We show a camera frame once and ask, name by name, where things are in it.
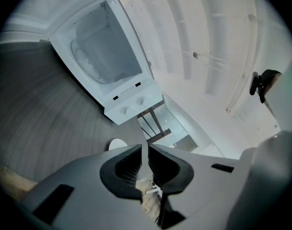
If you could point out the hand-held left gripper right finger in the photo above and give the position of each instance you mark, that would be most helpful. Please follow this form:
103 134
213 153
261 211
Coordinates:
203 190

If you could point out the white round disc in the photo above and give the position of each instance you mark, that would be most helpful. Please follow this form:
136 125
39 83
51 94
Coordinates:
117 144

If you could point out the brown metal frame rack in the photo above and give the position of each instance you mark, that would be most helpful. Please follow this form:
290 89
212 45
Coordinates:
153 126

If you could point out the white microwave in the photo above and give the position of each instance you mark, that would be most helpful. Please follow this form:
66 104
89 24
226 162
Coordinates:
121 63

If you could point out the ceiling sprinkler head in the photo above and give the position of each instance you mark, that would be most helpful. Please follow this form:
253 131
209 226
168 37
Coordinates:
195 54

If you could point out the white ceiling pipe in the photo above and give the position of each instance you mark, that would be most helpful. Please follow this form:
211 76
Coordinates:
241 80

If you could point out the black clip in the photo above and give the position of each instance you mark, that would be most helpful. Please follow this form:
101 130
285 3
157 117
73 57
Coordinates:
262 81

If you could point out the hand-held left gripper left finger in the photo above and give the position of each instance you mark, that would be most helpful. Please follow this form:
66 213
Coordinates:
88 190

